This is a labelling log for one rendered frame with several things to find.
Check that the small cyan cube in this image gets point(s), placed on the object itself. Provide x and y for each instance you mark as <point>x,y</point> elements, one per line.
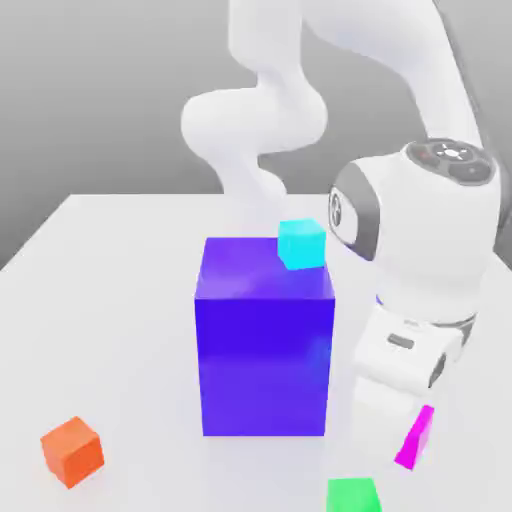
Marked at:
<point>302,246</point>

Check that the small green cube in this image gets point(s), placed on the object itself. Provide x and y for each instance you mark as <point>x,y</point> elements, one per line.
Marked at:
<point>352,496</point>

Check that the small magenta cube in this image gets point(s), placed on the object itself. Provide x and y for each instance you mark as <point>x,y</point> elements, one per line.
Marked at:
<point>416,440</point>

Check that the small orange cube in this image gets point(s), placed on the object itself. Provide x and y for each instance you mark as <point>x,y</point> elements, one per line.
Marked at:
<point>72,454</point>

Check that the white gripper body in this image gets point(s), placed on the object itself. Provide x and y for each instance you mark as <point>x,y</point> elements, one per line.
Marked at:
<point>384,396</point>

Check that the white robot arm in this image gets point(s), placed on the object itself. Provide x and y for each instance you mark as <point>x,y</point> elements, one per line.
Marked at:
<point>432,240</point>

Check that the large blue box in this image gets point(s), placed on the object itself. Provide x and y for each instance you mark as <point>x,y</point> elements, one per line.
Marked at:
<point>264,360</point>

